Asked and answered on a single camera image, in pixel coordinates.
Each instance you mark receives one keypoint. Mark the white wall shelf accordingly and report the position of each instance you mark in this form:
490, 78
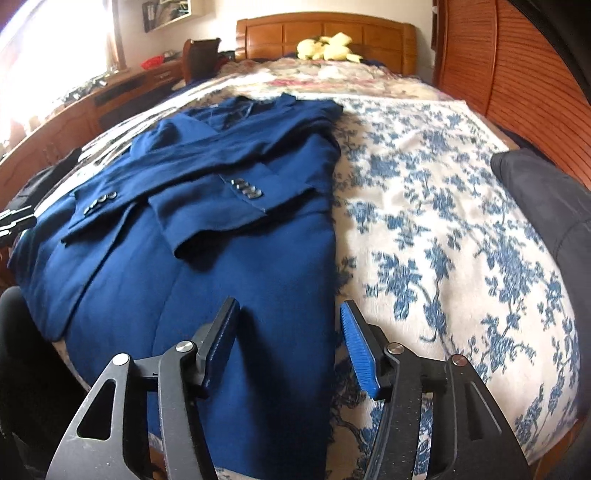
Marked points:
171, 14

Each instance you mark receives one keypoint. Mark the wooden louvred wardrobe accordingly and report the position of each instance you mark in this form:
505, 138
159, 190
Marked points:
517, 78

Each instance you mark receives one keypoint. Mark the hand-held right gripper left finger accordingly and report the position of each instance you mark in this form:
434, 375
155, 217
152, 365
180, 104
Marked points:
217, 344

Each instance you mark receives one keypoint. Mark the wooden desk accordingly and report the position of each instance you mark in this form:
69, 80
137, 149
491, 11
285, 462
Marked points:
69, 124

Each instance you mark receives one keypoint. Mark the wooden chair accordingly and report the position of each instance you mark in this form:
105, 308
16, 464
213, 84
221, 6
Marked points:
201, 60

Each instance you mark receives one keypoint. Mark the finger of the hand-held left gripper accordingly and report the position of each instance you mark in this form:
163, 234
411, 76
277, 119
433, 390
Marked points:
16, 212
18, 226

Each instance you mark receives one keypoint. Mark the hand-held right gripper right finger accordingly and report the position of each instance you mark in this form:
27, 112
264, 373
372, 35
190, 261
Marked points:
360, 350

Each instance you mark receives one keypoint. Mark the dark grey garment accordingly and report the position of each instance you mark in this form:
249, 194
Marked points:
540, 198

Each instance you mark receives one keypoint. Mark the yellow plush toy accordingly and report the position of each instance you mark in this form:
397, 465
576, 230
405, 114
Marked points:
328, 47

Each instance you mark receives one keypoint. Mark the pink floral quilt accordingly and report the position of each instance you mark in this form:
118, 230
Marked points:
323, 76

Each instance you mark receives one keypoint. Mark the red bowl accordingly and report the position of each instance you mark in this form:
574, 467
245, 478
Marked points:
152, 62

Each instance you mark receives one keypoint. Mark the bed with floral bedspread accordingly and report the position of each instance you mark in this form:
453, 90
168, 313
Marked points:
438, 207

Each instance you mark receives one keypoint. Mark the window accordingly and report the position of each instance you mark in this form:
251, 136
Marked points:
46, 46

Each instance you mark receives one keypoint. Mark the blue suit jacket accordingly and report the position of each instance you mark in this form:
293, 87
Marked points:
231, 258

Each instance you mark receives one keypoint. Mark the wooden bed headboard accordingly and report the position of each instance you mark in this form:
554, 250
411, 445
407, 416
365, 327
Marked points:
277, 34

